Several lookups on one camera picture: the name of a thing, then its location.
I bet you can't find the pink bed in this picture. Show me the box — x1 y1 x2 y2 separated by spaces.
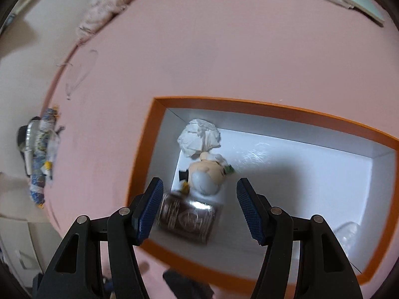
40 0 399 299

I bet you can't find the black and silver object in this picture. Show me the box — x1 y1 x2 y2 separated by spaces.
17 117 42 175

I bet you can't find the brown foil packet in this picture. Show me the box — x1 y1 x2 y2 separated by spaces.
157 191 224 245

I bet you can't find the white drawer unit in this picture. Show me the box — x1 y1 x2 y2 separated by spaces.
0 218 50 287

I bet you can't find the pink quilt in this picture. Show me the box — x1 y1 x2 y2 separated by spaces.
76 0 175 46

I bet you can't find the blue patterned bundle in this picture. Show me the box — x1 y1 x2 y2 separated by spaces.
29 107 64 208

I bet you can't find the crumpled white tissue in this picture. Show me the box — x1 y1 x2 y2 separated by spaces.
178 119 221 158

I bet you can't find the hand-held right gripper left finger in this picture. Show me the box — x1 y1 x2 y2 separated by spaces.
33 177 164 299

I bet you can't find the dark cloth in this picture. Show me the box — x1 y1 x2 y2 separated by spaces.
163 269 215 299

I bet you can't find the orange cardboard box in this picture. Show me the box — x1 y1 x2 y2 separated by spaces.
126 96 399 296

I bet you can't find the clear bubble wrap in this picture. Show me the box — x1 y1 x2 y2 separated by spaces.
335 221 364 256

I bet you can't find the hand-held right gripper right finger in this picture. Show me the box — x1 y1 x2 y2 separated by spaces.
236 177 364 299

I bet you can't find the small cartoon figurine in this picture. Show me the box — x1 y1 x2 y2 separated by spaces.
178 151 235 196

